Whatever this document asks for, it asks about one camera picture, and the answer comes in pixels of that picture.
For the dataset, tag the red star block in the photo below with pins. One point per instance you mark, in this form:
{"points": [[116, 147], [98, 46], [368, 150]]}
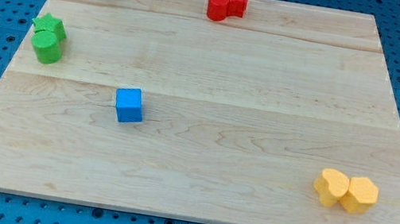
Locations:
{"points": [[237, 8]]}

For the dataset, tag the green star block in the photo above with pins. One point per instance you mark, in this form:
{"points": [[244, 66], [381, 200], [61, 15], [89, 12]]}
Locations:
{"points": [[49, 23]]}

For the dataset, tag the red cylinder block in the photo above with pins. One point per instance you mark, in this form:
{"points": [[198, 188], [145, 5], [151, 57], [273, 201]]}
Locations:
{"points": [[217, 9]]}

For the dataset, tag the blue cube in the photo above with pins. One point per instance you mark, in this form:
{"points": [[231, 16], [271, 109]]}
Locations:
{"points": [[128, 105]]}

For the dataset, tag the yellow heart block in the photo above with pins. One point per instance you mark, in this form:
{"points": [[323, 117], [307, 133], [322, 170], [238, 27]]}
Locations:
{"points": [[331, 185]]}

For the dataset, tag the green cylinder block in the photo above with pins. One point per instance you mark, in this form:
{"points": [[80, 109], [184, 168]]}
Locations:
{"points": [[46, 47]]}

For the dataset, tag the yellow hexagon block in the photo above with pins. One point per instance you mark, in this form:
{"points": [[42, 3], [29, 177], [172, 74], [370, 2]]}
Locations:
{"points": [[362, 194]]}

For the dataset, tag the wooden board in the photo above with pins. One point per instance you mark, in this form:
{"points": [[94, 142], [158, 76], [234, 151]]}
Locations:
{"points": [[239, 117]]}

